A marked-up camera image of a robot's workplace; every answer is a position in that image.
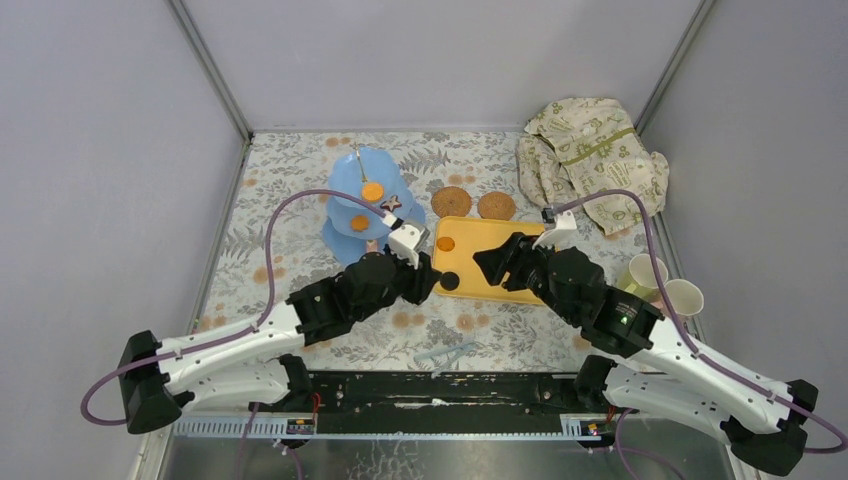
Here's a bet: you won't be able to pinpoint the blue three-tier cake stand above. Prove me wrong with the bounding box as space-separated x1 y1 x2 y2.
322 147 426 266

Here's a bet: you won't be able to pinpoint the orange flower cookie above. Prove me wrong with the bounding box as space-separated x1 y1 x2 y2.
350 215 370 232

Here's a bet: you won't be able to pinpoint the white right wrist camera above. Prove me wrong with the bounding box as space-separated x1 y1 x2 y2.
533 206 577 249

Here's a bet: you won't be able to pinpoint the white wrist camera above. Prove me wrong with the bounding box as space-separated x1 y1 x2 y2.
533 206 577 249
382 213 429 269

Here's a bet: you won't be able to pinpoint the green paper cup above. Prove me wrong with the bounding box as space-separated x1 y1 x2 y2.
616 253 669 300

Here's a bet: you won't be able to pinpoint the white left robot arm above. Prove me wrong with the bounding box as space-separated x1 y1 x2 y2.
118 252 442 435

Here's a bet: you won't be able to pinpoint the black round cookie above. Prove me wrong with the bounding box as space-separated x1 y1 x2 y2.
439 271 460 291

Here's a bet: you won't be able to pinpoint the orange round cookie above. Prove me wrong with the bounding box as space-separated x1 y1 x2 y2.
436 236 456 252

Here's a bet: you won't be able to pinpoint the star shaped cookie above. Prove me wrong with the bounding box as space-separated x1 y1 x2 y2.
380 195 403 212

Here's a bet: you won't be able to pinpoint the orange waffle cookie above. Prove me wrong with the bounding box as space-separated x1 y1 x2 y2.
361 182 385 203

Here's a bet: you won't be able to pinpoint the floral tablecloth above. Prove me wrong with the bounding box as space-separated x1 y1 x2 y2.
192 131 664 374

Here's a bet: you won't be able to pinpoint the woven rattan coaster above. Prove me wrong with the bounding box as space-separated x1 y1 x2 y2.
477 191 516 221
431 186 472 218

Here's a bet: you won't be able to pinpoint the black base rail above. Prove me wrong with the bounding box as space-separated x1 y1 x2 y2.
248 369 641 417

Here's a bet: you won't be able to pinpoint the light blue tongs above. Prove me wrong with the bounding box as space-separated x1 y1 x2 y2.
413 341 476 379

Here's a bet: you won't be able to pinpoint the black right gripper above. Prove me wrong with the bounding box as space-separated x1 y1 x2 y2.
471 231 579 325

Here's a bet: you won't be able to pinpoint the pink paper cup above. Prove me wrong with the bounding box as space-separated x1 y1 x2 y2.
657 279 705 317

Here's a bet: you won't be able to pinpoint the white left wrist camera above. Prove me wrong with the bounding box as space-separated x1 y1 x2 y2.
382 213 429 269

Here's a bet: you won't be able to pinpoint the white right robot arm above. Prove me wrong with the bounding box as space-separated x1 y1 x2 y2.
472 233 818 477

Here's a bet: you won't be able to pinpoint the printed cloth bag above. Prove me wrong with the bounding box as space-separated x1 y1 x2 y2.
516 97 670 217

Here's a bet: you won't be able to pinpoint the yellow serving tray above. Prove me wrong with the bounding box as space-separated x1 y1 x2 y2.
432 216 544 305

